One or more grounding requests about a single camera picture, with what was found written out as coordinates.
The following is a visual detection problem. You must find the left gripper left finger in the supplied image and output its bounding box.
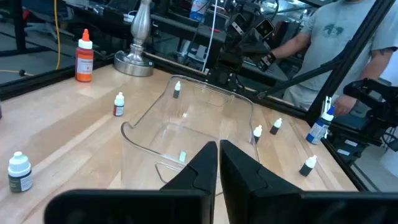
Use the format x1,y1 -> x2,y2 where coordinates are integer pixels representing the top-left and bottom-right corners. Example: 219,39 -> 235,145
44,141 -> 218,224

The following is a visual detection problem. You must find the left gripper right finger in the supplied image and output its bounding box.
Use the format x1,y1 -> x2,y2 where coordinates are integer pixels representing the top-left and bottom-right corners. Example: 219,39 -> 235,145
219,139 -> 398,224

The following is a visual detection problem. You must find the small purple-label dropper bottle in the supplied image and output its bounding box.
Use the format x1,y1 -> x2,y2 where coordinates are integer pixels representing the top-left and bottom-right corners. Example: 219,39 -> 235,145
298,155 -> 318,177

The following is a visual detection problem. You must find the small white-capped dropper bottle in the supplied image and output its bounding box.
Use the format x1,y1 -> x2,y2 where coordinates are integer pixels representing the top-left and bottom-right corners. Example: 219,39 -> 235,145
172,80 -> 182,100
269,118 -> 283,136
251,124 -> 263,144

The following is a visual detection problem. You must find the large blue-capped coloring bottle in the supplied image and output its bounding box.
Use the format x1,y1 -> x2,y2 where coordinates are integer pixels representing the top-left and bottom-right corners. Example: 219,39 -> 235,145
305,105 -> 336,145

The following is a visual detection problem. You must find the small red-label dropper bottle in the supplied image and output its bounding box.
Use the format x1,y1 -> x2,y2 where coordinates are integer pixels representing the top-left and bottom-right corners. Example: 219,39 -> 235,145
113,91 -> 126,118

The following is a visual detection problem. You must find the large red-capped coloring bottle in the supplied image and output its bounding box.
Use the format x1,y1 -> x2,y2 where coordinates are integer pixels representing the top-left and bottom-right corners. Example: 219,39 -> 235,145
75,28 -> 95,83

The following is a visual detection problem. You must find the small green-label dropper bottle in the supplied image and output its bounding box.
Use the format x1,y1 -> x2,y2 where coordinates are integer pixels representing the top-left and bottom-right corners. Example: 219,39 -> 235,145
7,151 -> 34,194

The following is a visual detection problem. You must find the clear plastic bin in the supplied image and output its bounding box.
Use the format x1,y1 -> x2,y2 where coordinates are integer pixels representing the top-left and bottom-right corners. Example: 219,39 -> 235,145
120,74 -> 261,190

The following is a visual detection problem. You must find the person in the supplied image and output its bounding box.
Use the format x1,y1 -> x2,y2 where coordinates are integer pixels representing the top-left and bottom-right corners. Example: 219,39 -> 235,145
270,0 -> 398,118

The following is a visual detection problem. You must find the silver table lamp white shade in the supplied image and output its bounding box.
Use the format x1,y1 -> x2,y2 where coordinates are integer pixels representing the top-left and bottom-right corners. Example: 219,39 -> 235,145
113,0 -> 155,78

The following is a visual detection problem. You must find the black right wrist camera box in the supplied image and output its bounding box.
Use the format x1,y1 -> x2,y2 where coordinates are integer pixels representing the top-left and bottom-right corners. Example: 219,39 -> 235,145
255,18 -> 276,40

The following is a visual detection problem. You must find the white cable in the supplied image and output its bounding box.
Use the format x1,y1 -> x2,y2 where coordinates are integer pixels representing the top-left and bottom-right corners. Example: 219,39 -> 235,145
201,0 -> 218,73

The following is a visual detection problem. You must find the yellow extension cord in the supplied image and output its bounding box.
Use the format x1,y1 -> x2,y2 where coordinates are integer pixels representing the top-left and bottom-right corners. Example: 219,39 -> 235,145
53,0 -> 62,71

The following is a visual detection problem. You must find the black aluminium table frame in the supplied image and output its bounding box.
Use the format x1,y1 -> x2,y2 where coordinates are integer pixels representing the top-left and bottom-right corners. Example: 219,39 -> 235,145
0,0 -> 398,192

